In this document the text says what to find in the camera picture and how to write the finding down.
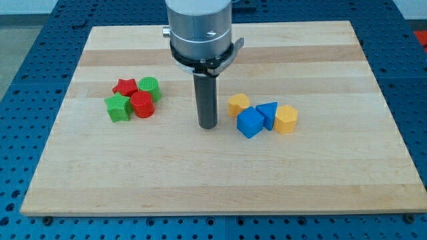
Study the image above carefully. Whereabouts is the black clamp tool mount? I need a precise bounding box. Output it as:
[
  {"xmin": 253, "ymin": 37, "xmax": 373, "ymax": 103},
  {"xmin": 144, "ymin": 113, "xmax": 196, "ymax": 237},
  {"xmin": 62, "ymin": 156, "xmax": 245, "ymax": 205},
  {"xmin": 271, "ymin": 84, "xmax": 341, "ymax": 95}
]
[{"xmin": 169, "ymin": 37, "xmax": 245, "ymax": 77}]

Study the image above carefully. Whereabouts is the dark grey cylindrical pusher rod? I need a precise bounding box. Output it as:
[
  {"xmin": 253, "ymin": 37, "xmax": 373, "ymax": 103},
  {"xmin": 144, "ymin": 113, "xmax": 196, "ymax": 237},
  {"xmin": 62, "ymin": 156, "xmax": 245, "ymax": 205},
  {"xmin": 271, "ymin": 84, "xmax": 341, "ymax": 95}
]
[{"xmin": 193, "ymin": 75, "xmax": 218, "ymax": 129}]

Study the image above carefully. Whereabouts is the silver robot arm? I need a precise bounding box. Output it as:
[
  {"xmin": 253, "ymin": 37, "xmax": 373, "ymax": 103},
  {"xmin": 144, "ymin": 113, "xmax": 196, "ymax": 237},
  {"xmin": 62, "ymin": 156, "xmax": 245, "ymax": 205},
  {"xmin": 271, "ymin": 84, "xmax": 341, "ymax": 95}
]
[{"xmin": 162, "ymin": 0, "xmax": 244, "ymax": 129}]

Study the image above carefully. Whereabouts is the yellow heart block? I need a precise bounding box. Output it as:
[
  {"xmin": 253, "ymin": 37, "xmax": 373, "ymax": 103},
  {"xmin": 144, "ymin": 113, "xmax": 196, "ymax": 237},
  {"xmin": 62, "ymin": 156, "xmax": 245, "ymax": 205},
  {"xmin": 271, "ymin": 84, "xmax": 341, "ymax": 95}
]
[{"xmin": 228, "ymin": 93, "xmax": 251, "ymax": 117}]

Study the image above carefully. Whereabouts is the blue cube block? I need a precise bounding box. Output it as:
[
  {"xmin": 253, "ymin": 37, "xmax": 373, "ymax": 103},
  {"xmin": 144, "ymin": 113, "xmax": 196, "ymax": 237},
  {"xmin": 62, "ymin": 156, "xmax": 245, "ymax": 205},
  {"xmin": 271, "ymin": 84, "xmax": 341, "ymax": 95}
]
[{"xmin": 237, "ymin": 107, "xmax": 264, "ymax": 139}]

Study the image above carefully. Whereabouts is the green cylinder block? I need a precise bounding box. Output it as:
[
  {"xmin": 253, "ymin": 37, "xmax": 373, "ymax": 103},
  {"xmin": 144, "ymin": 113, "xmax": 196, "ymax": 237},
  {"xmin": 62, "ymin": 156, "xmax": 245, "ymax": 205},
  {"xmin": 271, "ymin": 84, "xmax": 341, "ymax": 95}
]
[{"xmin": 137, "ymin": 77, "xmax": 161, "ymax": 103}]

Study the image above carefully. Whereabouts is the blue triangle block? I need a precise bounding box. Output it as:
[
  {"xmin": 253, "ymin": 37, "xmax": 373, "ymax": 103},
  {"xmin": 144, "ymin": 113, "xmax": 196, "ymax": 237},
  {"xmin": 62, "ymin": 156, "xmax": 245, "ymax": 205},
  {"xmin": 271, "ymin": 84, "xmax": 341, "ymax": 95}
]
[{"xmin": 256, "ymin": 102, "xmax": 278, "ymax": 131}]

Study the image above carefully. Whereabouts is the red cylinder block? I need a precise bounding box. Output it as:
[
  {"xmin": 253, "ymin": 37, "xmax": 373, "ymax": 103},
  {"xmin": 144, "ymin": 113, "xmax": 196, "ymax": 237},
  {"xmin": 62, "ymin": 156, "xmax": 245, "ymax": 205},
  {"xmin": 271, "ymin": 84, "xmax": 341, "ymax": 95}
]
[{"xmin": 130, "ymin": 91, "xmax": 155, "ymax": 118}]

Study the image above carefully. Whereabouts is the red star block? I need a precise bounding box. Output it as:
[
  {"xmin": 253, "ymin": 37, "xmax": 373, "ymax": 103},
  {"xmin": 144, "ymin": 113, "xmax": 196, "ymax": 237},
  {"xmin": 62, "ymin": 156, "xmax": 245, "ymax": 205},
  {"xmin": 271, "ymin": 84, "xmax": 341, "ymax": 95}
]
[{"xmin": 112, "ymin": 79, "xmax": 138, "ymax": 97}]

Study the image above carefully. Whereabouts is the yellow hexagon block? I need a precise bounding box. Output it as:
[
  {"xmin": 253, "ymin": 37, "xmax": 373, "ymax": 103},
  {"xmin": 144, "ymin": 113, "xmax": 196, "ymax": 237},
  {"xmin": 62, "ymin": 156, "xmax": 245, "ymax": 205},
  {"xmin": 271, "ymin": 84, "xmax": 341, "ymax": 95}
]
[{"xmin": 274, "ymin": 105, "xmax": 298, "ymax": 134}]

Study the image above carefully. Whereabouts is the green star block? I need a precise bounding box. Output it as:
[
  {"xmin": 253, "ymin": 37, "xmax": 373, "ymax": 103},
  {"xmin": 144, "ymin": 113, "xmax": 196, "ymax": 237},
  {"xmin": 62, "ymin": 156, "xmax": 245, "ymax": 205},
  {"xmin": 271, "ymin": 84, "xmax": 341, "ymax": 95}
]
[{"xmin": 104, "ymin": 92, "xmax": 133, "ymax": 123}]

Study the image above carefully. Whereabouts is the wooden board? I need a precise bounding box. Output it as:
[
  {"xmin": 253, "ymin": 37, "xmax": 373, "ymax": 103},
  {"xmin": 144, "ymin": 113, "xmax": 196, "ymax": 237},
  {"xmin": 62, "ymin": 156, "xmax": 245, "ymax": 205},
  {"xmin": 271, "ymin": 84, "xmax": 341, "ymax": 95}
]
[{"xmin": 21, "ymin": 21, "xmax": 426, "ymax": 217}]

